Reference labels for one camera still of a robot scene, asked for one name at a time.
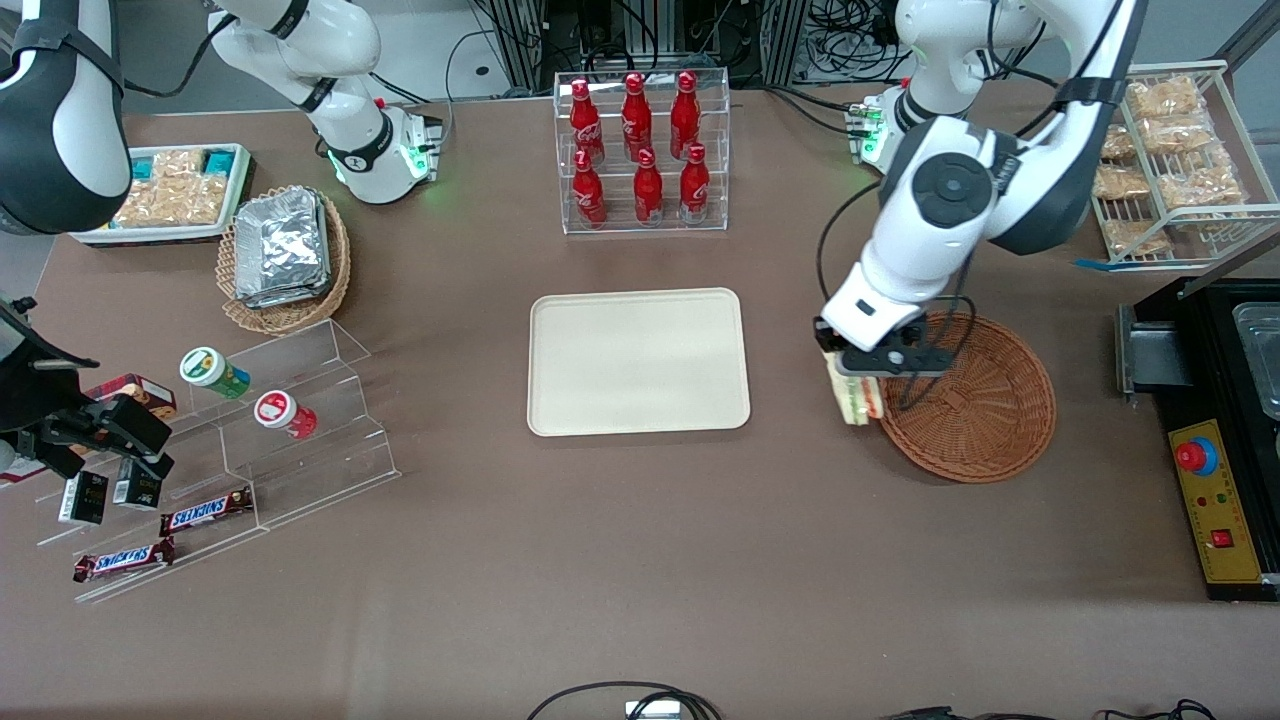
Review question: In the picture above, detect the triangular sandwich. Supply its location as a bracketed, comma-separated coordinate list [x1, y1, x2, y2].
[824, 349, 889, 428]

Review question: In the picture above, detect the brown round wicker basket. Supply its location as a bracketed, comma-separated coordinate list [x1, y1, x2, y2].
[872, 311, 1059, 486]

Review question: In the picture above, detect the tan oval wicker basket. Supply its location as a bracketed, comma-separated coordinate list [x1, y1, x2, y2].
[216, 184, 353, 337]

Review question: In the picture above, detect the white snack tray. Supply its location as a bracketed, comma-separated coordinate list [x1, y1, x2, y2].
[68, 142, 253, 247]

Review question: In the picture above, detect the cream rectangular tray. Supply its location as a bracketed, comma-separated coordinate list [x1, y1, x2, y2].
[527, 287, 752, 439]

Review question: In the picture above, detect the small black box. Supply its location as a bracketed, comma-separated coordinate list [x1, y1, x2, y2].
[57, 470, 110, 527]
[111, 458, 164, 512]

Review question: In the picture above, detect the brown chocolate box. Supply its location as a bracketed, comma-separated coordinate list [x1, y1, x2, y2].
[84, 372, 179, 422]

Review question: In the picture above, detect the snickers chocolate bar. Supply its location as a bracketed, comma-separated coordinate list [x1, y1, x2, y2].
[159, 486, 255, 539]
[71, 537, 177, 585]

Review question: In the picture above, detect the green can with white lid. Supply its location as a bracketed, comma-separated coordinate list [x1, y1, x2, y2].
[179, 346, 253, 402]

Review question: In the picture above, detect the red can with white lid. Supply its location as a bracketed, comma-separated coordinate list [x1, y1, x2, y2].
[252, 389, 319, 442]

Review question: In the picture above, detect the clear acrylic stepped stand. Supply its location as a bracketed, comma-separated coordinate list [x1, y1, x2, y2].
[34, 318, 403, 607]

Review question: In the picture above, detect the red cola bottle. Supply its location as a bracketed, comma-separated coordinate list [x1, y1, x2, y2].
[571, 148, 609, 230]
[632, 148, 665, 227]
[678, 142, 712, 225]
[569, 79, 607, 167]
[669, 69, 702, 161]
[621, 71, 654, 161]

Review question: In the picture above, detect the silver foil package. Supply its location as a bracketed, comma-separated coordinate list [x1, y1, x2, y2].
[233, 187, 332, 299]
[238, 270, 333, 311]

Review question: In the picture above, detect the beige snack bag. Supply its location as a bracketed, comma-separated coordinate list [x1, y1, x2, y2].
[113, 176, 229, 228]
[150, 149, 207, 182]

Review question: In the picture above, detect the black machine housing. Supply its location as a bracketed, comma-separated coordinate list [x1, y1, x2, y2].
[1114, 275, 1280, 604]

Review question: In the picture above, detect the clear acrylic bottle rack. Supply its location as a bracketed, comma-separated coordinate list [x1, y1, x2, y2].
[553, 67, 732, 237]

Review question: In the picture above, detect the red emergency stop button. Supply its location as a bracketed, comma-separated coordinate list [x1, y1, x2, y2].
[1176, 436, 1220, 479]

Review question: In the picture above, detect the steel pan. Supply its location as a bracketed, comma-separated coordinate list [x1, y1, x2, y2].
[1231, 301, 1280, 422]

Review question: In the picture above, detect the yellow control panel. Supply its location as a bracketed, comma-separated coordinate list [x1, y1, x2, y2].
[1167, 419, 1265, 585]

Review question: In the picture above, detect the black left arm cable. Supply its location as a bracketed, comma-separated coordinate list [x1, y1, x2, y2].
[814, 0, 1131, 413]

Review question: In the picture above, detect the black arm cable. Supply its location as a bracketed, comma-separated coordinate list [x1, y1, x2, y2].
[814, 0, 1131, 413]
[118, 12, 239, 101]

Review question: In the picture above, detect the tangled black cable bundle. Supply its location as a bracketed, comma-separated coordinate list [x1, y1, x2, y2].
[806, 0, 907, 83]

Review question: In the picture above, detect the aluminium frame post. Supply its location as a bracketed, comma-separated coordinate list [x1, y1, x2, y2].
[760, 0, 811, 88]
[495, 0, 547, 93]

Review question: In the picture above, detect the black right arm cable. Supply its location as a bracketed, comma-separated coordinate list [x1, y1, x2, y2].
[118, 12, 239, 101]

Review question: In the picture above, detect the white wire rack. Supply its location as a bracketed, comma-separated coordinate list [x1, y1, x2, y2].
[1084, 59, 1280, 272]

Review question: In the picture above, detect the black cable loop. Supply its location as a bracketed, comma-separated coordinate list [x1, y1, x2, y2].
[524, 680, 723, 720]

